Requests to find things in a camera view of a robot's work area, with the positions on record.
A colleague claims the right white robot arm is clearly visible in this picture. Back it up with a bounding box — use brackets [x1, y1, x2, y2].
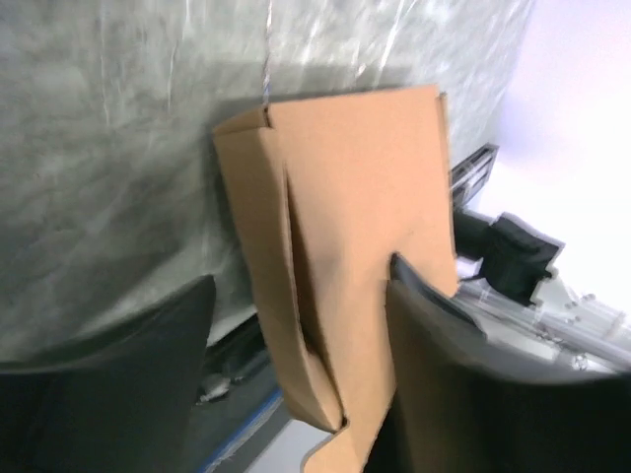
[454, 211, 630, 372]

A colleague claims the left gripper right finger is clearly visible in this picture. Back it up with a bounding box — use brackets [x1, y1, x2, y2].
[386, 254, 630, 472]

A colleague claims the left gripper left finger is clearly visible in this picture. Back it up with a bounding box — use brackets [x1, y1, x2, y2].
[1, 275, 216, 472]

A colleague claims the brown cardboard box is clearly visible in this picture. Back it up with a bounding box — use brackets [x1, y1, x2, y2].
[213, 85, 457, 472]

